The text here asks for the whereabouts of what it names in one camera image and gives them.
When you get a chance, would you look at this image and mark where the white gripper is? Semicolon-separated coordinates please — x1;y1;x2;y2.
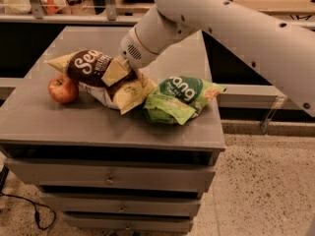
101;7;195;87

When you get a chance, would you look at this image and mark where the brown chip bag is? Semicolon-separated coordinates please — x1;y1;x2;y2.
48;49;158;114

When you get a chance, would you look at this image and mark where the green chip bag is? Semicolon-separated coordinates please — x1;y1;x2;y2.
143;76;225;125

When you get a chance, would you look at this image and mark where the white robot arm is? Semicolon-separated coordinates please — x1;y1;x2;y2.
118;0;315;117

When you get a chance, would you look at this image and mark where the red apple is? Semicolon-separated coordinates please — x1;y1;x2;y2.
48;75;79;104

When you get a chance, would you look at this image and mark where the grey drawer cabinet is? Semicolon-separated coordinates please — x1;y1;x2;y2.
0;26;226;233

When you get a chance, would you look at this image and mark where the top grey drawer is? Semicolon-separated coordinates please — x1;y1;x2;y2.
5;158;215;193

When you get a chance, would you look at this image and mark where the middle grey drawer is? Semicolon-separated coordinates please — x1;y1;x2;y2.
40;193;201;217

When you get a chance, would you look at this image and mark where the middle metal bracket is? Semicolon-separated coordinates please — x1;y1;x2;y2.
104;0;117;21

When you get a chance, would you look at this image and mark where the left metal bracket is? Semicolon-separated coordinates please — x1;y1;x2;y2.
29;0;46;19

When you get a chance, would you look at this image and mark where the black floor cable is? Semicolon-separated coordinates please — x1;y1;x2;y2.
0;190;57;231

